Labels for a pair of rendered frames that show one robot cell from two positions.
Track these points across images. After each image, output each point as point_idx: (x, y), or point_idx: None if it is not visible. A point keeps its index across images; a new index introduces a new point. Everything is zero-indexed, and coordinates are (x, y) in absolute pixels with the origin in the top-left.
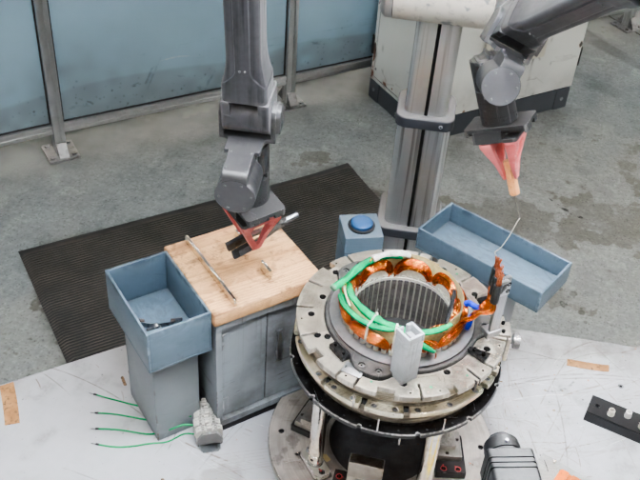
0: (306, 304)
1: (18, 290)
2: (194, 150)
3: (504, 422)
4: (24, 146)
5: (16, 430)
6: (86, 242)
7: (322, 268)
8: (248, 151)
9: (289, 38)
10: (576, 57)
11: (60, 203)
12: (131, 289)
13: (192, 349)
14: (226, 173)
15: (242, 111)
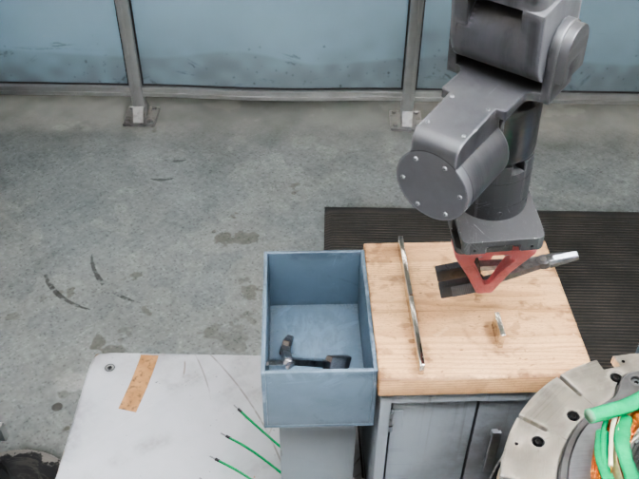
0: (536, 419)
1: (308, 245)
2: (544, 152)
3: None
4: (374, 106)
5: (127, 420)
6: (392, 217)
7: (593, 361)
8: (483, 105)
9: None
10: None
11: (384, 170)
12: (302, 290)
13: (339, 414)
14: (421, 135)
15: (493, 21)
